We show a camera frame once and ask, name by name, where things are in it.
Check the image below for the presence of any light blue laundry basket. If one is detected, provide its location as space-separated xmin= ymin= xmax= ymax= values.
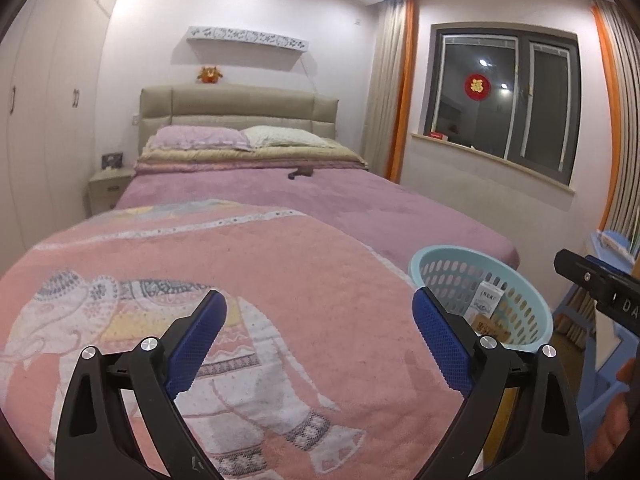
xmin=409 ymin=245 xmax=553 ymax=352

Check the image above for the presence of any white carton box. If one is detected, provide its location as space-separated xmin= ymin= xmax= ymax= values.
xmin=463 ymin=281 xmax=504 ymax=324

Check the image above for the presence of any brown paper bag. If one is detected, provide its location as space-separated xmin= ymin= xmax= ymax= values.
xmin=471 ymin=313 xmax=511 ymax=344

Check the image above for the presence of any blue plastic stool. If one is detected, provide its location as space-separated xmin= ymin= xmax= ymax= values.
xmin=553 ymin=252 xmax=639 ymax=442

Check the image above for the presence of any dark framed window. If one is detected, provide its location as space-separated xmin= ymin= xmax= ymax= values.
xmin=420 ymin=25 xmax=582 ymax=185

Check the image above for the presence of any purple covered bed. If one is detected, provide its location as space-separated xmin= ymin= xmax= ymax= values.
xmin=116 ymin=168 xmax=520 ymax=269

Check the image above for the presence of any pink elephant blanket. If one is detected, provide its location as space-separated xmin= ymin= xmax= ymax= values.
xmin=1 ymin=200 xmax=462 ymax=479

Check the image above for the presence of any red round window sticker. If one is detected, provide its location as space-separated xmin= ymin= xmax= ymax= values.
xmin=463 ymin=73 xmax=491 ymax=101

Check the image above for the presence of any beige bedside table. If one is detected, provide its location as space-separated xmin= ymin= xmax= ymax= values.
xmin=88 ymin=168 xmax=136 ymax=216

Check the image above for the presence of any right side curtain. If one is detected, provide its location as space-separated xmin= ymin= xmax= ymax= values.
xmin=591 ymin=0 xmax=639 ymax=252

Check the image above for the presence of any beige orange curtain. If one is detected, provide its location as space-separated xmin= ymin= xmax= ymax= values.
xmin=361 ymin=0 xmax=419 ymax=183

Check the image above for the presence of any purple pillow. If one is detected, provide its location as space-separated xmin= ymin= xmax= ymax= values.
xmin=145 ymin=125 xmax=252 ymax=151

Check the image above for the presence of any dark object on bed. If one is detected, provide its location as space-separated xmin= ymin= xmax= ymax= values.
xmin=288 ymin=167 xmax=314 ymax=180

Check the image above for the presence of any white pillow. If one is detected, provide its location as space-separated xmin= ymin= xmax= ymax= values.
xmin=243 ymin=126 xmax=331 ymax=148

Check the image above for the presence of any beige padded headboard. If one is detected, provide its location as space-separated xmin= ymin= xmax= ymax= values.
xmin=138 ymin=84 xmax=338 ymax=148

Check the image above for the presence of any white wardrobe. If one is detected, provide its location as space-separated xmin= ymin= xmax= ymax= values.
xmin=1 ymin=0 xmax=116 ymax=270

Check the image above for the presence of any red orange plush ornament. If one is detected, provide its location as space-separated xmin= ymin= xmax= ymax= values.
xmin=196 ymin=66 xmax=224 ymax=84

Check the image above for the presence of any small picture frame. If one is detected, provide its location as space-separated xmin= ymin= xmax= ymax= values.
xmin=101 ymin=152 xmax=124 ymax=170

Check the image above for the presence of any white wall shelf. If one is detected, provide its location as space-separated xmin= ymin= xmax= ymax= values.
xmin=186 ymin=26 xmax=309 ymax=53

